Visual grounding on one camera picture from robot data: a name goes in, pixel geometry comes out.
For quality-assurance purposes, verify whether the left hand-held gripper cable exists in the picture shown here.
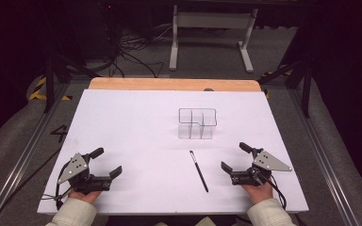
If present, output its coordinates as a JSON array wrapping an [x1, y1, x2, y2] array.
[[41, 161, 74, 212]]

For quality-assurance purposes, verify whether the black tape floor mark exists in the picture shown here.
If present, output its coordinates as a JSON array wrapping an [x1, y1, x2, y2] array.
[[50, 123, 70, 144]]

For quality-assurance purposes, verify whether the hand-held gripper cable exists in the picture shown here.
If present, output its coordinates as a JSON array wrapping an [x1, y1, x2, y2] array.
[[41, 161, 74, 212], [256, 171, 288, 211]]

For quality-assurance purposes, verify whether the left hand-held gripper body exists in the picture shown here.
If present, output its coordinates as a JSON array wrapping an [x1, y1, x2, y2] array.
[[57, 152, 113, 195]]

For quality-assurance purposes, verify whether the yellow black floor tape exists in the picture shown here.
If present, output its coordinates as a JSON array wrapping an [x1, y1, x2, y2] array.
[[27, 76, 74, 103]]

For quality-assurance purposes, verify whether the black pen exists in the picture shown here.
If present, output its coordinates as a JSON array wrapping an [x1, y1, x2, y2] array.
[[189, 150, 209, 193]]

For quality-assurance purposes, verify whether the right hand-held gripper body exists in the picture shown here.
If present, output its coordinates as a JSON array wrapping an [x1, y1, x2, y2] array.
[[230, 149, 293, 187]]

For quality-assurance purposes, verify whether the aluminium floor rail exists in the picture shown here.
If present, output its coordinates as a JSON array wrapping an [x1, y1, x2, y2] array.
[[288, 88, 362, 226], [0, 82, 72, 226]]

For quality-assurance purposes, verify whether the person's right hand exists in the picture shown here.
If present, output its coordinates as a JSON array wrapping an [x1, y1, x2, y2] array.
[[240, 181, 274, 205]]

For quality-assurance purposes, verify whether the bundle of black floor cables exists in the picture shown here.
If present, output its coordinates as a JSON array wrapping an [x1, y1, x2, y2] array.
[[107, 23, 174, 79]]

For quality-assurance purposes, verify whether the thin black floor cable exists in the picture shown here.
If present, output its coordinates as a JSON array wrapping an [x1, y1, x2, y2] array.
[[0, 146, 62, 218]]

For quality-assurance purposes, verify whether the right hand-held gripper cable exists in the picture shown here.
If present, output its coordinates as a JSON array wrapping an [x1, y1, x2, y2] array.
[[256, 171, 288, 211]]

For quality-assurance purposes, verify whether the black tripod stand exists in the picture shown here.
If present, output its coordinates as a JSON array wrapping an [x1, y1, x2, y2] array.
[[42, 51, 102, 114], [257, 57, 313, 119]]

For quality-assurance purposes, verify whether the white table cover board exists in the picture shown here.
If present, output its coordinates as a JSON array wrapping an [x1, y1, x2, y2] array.
[[37, 89, 310, 217]]

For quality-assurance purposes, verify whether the clear acrylic pen holder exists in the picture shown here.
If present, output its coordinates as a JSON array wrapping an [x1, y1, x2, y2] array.
[[177, 107, 218, 140]]

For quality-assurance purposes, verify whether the person's left hand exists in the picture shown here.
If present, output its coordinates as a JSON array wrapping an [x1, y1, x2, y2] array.
[[68, 189, 103, 205]]

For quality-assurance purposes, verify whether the white metal stand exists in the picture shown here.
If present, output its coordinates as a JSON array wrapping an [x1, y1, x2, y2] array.
[[168, 4, 259, 74]]

